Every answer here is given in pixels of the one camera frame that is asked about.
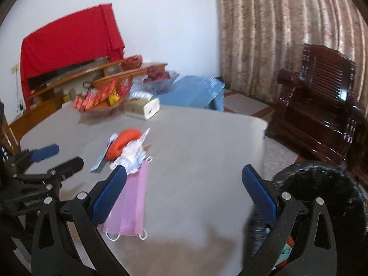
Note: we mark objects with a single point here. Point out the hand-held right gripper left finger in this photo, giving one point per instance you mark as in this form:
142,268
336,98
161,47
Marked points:
110,195

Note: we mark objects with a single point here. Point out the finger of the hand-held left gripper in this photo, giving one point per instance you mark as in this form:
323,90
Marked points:
69,166
44,152

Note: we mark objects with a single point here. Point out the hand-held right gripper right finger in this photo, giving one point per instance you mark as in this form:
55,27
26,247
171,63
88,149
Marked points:
260,195

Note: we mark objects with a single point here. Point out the pink face mask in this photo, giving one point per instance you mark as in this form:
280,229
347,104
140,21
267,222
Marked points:
129,207

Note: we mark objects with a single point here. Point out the white tissue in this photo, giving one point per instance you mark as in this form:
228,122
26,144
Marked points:
132,152

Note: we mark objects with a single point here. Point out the trash bin with black bag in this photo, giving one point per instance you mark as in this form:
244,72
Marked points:
316,178

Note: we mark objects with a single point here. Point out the grey foil wrapper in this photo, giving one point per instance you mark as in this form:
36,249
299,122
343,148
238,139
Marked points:
99,162

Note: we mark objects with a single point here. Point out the light wooden cabinet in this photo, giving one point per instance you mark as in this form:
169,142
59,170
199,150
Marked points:
37,115

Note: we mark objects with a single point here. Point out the orange peel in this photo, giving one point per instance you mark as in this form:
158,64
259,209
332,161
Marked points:
123,141

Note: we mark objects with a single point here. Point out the tray of red snack packets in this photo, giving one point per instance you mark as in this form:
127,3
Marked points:
95,99

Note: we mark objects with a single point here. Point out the black television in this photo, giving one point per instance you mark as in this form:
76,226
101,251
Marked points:
57,73

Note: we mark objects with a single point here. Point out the beige tissue box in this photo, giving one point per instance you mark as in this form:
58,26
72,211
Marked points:
149,109

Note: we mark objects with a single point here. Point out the dark wooden armchair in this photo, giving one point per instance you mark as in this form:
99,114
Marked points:
316,106

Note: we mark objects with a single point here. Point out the red cloth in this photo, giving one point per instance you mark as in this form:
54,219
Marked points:
66,40

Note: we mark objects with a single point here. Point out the glass fruit bowl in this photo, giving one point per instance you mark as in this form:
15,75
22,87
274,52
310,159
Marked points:
158,83

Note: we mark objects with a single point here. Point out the blue plastic stool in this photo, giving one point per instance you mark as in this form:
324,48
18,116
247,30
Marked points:
189,92

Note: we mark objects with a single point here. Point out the beige patterned curtain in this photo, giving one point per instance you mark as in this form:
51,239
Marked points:
258,34

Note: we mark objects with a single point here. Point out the wall socket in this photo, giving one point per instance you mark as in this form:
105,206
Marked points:
15,69

